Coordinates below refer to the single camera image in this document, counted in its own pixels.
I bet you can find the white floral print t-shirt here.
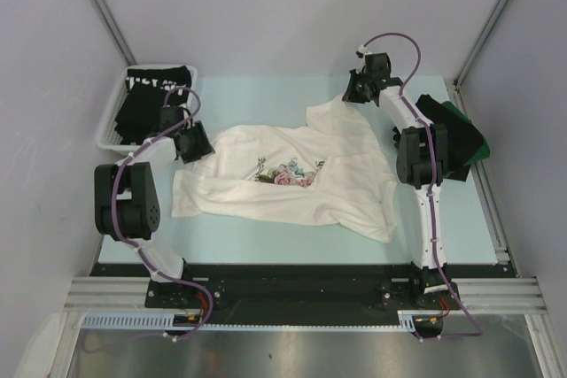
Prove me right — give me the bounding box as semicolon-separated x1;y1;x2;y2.
172;97;397;243

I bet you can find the left rear aluminium post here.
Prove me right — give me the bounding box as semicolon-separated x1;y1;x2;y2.
90;0;136;66

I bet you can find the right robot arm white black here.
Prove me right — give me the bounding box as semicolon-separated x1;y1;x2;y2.
343;47;451;309

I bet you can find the folded green t-shirt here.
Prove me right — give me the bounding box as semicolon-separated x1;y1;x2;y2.
442;101;491;181

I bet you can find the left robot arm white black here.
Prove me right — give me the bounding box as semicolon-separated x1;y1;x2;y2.
94;106;214;307

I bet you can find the folded black t-shirt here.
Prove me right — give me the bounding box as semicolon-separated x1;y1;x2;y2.
393;95;490;189

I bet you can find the light blue cable duct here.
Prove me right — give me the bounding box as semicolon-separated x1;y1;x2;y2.
82;312;416;333

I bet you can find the black t-shirt white lettering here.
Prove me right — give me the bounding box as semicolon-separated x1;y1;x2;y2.
114;66;192;145

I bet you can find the aluminium front frame rail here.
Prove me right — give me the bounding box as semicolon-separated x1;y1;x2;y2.
64;277;548;314

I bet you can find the white plastic laundry basket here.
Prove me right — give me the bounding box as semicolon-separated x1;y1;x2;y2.
95;64;182;156

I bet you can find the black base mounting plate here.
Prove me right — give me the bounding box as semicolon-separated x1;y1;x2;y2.
90;262;518;325

